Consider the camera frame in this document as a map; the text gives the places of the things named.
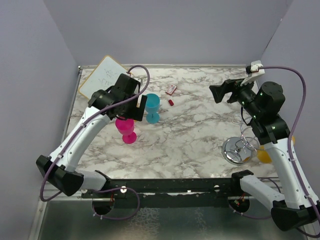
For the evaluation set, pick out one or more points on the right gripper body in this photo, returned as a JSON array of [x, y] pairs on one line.
[[243, 94]]

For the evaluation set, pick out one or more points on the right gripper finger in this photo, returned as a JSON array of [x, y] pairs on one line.
[[233, 82], [219, 91]]

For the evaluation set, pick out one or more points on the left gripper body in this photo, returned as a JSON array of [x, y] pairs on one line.
[[128, 109]]

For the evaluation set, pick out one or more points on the blue wine glass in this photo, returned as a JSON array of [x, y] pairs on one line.
[[151, 107]]

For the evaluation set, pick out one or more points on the pink wine glass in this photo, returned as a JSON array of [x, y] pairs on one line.
[[126, 128]]

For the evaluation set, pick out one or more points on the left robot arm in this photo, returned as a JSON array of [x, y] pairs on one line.
[[59, 168]]

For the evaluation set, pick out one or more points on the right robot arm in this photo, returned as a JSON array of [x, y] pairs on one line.
[[297, 205]]

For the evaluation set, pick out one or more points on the chrome wine glass rack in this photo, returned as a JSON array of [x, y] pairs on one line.
[[240, 149]]

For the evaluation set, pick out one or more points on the white dry-erase board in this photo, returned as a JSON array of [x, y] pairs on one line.
[[102, 77]]

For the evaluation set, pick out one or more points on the small red cap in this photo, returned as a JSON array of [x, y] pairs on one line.
[[171, 103]]

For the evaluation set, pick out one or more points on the red white small card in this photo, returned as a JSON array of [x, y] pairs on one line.
[[171, 89]]

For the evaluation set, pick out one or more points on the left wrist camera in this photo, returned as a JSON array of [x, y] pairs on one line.
[[139, 80]]

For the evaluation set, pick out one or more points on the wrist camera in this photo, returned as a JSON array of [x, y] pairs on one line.
[[253, 72], [139, 80]]

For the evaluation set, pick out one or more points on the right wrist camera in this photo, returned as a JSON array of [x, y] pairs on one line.
[[253, 72]]

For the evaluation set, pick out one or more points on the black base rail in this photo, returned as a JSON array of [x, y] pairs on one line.
[[170, 192]]

